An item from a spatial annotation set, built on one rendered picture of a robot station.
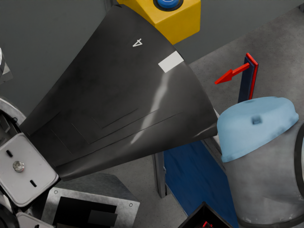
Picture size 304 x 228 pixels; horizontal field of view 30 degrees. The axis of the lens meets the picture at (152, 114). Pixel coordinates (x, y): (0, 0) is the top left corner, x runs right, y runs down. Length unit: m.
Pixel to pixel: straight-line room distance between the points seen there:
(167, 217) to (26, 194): 1.28
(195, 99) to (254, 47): 1.58
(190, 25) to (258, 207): 0.60
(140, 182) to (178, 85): 1.28
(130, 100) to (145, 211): 1.26
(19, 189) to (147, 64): 0.23
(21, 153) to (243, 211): 0.33
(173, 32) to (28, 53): 0.71
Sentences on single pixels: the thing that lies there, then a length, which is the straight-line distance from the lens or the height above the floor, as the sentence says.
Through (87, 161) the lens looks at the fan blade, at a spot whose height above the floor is 1.21.
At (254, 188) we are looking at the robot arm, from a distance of 0.52.
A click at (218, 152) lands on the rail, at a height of 0.83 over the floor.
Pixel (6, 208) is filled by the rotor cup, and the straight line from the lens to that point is 0.69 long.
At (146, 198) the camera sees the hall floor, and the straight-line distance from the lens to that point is 2.00.
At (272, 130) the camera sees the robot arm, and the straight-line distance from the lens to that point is 0.51.
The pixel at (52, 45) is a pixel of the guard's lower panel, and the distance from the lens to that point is 1.71.
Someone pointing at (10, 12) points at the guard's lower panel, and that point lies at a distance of 1.55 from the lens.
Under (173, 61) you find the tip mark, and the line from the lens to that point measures 0.77.
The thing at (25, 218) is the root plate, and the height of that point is 1.12.
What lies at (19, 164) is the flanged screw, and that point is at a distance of 0.73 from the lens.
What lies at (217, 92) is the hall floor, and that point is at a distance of 2.20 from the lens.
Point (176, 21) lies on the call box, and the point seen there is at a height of 1.05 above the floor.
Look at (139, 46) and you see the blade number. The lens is 0.78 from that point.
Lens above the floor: 1.86
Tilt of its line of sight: 60 degrees down
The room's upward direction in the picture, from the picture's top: 6 degrees counter-clockwise
